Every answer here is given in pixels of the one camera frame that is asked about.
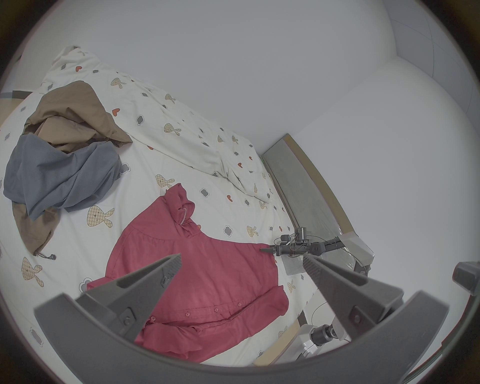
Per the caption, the brown garment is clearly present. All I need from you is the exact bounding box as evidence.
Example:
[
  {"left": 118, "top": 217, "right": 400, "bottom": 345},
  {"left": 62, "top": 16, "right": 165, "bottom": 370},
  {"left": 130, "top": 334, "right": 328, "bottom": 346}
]
[{"left": 11, "top": 80, "right": 134, "bottom": 259}]

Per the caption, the grey garment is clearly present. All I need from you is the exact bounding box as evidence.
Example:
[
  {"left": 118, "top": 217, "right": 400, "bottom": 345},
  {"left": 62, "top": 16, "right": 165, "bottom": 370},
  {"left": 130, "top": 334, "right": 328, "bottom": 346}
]
[{"left": 3, "top": 134, "right": 122, "bottom": 222}]

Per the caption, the bed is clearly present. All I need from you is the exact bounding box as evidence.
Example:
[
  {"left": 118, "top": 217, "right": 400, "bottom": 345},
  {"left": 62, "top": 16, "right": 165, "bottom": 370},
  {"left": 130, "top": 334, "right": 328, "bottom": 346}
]
[{"left": 0, "top": 45, "right": 372, "bottom": 370}]

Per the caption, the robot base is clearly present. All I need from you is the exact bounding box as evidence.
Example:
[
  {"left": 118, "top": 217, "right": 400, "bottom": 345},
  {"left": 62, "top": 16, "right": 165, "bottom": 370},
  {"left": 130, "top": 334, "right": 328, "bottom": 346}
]
[{"left": 296, "top": 292, "right": 353, "bottom": 361}]

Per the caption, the white printed quilt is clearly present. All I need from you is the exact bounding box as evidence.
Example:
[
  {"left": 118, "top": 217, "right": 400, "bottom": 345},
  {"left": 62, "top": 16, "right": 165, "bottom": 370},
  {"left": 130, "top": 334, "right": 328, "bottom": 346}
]
[{"left": 39, "top": 45, "right": 274, "bottom": 205}]

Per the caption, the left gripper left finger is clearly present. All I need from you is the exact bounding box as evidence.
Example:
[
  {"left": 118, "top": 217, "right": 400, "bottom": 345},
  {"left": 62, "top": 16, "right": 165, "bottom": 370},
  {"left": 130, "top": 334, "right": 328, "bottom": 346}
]
[{"left": 77, "top": 254, "right": 183, "bottom": 342}]

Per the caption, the clear plastic box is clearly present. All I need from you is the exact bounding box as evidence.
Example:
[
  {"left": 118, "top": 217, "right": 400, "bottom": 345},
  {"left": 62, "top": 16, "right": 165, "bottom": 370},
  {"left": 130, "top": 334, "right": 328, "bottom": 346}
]
[{"left": 283, "top": 255, "right": 312, "bottom": 278}]

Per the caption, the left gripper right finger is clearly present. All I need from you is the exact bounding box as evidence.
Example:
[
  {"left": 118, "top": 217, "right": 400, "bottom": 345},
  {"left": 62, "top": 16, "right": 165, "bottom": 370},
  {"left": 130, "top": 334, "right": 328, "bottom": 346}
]
[{"left": 302, "top": 254, "right": 404, "bottom": 340}]

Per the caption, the red shirt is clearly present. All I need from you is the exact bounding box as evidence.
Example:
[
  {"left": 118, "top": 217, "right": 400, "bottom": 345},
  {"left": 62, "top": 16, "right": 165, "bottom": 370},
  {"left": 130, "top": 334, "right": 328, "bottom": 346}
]
[{"left": 86, "top": 183, "right": 289, "bottom": 364}]

